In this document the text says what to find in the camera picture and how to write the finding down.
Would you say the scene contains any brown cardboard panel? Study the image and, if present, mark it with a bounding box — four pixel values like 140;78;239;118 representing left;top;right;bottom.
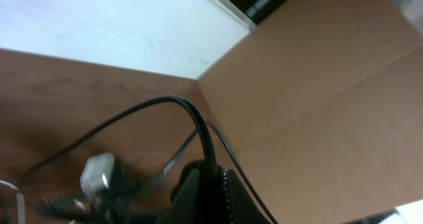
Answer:
199;0;422;223

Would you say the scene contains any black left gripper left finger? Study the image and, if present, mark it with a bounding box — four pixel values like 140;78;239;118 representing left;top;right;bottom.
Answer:
158;168;207;224

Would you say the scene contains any black usb cable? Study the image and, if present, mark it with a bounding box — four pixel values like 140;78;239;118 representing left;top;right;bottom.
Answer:
19;94;219;185

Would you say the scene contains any white usb cable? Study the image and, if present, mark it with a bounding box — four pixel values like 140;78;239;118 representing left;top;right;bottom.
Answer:
0;180;26;224

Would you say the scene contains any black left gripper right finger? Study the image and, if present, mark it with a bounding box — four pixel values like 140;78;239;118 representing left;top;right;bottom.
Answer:
219;168;270;224

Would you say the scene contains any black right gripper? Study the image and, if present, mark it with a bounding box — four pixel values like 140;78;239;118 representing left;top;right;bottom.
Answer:
34;170;167;224

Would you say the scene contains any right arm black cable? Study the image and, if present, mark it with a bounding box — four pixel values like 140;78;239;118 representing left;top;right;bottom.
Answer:
150;120;280;224

